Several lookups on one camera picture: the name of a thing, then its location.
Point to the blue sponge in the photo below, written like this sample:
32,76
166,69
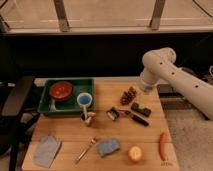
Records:
107,147

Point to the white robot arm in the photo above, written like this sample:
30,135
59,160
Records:
159,64

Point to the brown grape bunch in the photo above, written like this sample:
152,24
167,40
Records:
128,96

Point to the blue and white cup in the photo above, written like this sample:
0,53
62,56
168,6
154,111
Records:
84,99

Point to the small wooden figurine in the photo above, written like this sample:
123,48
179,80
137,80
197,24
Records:
87,117

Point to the red bowl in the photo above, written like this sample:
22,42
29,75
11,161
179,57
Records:
61,90

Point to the black rectangular block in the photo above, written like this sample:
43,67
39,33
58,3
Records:
144,111

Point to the silver fork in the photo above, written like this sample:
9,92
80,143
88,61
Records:
85,150

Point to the green plastic bin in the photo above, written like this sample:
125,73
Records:
70,106

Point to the yellow red apple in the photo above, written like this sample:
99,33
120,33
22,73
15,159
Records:
135,154

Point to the red sausage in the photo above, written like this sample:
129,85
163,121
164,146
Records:
162,142

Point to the grey folded cloth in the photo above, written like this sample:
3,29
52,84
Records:
46,151

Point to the black office chair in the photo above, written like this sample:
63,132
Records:
15,119

